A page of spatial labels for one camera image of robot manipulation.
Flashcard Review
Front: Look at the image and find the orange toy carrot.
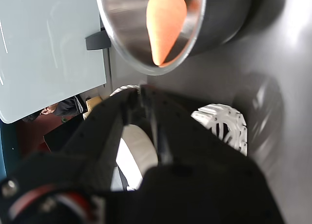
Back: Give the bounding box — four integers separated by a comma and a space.
146, 0, 188, 68

